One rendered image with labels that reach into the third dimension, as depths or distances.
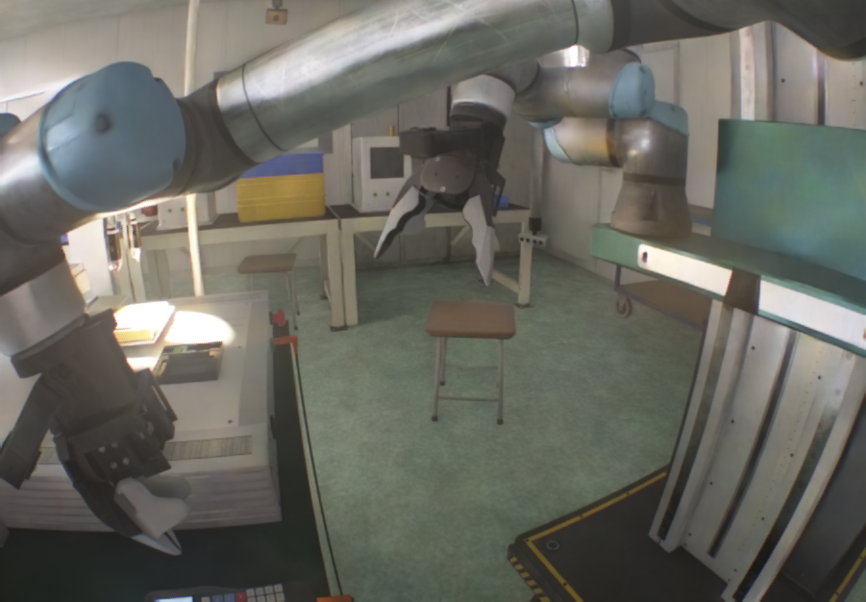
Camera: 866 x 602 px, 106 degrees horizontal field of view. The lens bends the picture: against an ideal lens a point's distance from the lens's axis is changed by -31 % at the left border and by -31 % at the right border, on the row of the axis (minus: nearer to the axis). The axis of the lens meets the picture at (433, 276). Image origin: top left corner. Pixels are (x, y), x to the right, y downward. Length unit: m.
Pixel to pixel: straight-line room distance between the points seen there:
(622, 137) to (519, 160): 4.20
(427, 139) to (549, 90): 0.24
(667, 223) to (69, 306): 0.78
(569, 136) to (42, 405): 0.82
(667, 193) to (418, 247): 3.99
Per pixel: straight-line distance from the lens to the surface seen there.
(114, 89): 0.24
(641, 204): 0.80
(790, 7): 0.27
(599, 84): 0.63
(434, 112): 4.62
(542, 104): 0.67
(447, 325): 1.95
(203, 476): 0.59
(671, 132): 0.81
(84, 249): 1.30
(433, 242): 4.70
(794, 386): 0.94
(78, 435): 0.36
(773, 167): 0.82
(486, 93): 0.58
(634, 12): 0.33
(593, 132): 0.84
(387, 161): 3.26
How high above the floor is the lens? 1.20
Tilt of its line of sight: 16 degrees down
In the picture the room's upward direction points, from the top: straight up
